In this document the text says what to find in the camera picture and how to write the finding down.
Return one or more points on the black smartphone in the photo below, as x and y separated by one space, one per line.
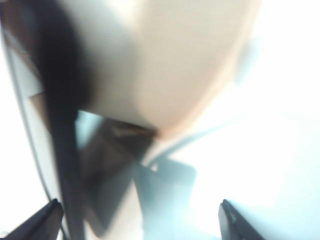
107 170

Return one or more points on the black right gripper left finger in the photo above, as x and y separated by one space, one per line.
37 225

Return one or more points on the beige pulp tray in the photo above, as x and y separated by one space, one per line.
162 62

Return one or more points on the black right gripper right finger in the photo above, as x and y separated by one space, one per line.
235 225

